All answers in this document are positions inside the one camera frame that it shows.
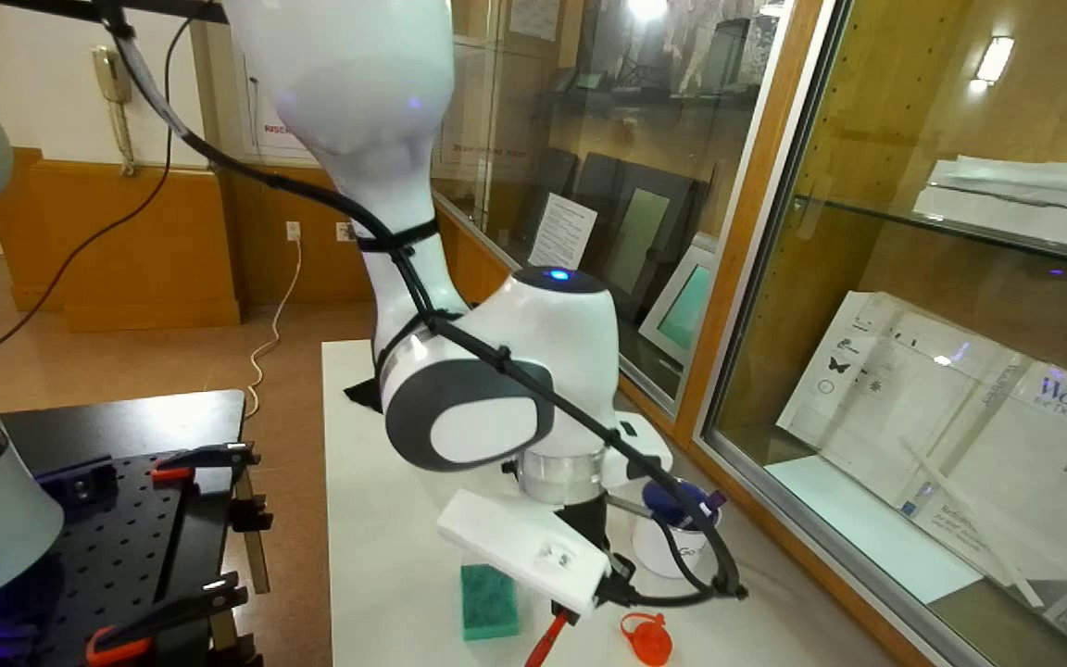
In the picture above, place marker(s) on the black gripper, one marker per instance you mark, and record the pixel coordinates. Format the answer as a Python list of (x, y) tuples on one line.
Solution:
[(589, 525)]

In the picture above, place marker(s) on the red pen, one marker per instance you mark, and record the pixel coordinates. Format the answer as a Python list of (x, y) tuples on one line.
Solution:
[(550, 638)]

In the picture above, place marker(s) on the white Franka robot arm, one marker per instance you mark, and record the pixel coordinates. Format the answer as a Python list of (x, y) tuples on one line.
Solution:
[(349, 76)]

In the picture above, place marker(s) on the stack of white papers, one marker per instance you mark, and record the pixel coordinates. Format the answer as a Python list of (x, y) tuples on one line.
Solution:
[(1027, 205)]

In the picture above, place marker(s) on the white mug blue inside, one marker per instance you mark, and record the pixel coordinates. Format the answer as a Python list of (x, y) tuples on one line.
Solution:
[(682, 550)]

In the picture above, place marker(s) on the purple utensil in mug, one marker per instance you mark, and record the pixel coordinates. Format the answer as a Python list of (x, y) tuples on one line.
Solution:
[(706, 505)]

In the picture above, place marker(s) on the green sponge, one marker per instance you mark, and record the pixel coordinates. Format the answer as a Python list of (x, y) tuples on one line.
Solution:
[(484, 613)]

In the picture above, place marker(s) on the green framed picture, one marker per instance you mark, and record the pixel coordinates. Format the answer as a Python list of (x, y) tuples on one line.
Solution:
[(686, 305)]

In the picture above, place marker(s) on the white paper sign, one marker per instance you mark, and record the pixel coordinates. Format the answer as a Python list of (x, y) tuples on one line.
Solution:
[(562, 231)]

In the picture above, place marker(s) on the white printed poster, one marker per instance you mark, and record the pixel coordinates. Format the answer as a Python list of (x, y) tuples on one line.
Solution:
[(929, 430)]

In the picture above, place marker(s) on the black perforated breadboard table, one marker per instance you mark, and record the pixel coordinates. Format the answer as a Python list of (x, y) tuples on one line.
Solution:
[(128, 542)]

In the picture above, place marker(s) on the wooden counter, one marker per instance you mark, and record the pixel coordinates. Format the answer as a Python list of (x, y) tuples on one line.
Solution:
[(128, 246)]

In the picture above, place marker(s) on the black overhead bar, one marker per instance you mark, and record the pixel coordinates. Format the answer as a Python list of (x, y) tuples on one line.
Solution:
[(128, 5)]

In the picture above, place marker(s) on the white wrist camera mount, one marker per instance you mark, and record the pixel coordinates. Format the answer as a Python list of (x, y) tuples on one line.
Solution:
[(520, 550)]

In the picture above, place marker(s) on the dark picture frame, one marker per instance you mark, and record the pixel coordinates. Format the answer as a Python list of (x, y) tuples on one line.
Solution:
[(646, 227)]

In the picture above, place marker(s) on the white wall outlet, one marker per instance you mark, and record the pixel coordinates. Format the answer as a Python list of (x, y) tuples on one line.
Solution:
[(341, 231), (296, 231)]

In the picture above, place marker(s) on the beige wall phone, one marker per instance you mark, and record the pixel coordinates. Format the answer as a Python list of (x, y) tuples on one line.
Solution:
[(114, 76)]

